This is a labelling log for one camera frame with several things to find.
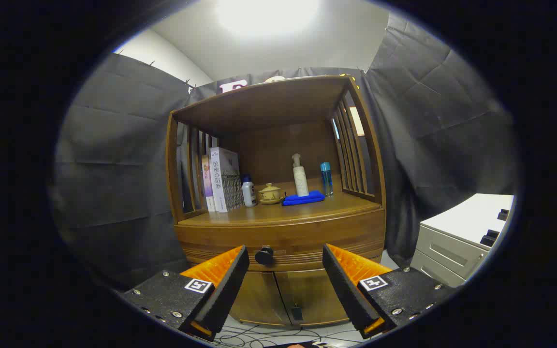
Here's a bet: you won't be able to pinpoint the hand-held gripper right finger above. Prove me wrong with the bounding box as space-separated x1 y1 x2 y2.
322 243 455 340

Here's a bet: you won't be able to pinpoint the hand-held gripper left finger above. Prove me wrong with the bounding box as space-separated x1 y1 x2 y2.
120 245 250 342

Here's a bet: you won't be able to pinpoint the wooden drawer with black knob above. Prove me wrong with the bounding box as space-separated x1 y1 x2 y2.
174 207 387 272

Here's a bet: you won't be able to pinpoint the wooden cabinet door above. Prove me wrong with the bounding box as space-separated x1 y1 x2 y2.
229 271 292 327
274 268 352 325

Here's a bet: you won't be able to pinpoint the wooden countertop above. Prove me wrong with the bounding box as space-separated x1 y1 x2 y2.
178 176 383 227

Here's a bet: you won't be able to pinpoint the white filing cabinet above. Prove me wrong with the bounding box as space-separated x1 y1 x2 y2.
410 193 515 288

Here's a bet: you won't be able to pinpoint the wooden cabinet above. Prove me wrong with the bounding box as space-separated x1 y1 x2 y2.
165 75 388 328

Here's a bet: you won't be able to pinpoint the blue folded cloth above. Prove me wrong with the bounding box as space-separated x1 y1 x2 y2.
282 190 326 207

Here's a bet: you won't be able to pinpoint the white bottle with blue cap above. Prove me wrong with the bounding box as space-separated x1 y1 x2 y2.
241 174 258 208

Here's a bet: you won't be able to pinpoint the yellow lidded teacup with saucer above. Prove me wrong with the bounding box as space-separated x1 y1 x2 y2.
258 183 284 205

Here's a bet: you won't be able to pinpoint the clear blue bottle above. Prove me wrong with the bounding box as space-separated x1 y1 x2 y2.
320 162 334 197

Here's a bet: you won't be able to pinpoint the thick white book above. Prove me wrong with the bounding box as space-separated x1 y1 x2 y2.
209 147 244 213

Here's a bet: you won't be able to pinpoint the thin purple book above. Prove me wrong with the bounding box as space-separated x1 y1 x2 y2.
201 154 216 212

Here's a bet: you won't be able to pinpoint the white pump bottle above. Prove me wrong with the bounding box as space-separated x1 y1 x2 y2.
292 153 310 197

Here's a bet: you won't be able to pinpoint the black backdrop cloth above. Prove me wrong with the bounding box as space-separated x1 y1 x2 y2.
51 12 518 290

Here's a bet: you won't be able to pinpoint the black floor cables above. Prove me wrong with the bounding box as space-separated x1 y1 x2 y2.
213 324 356 348

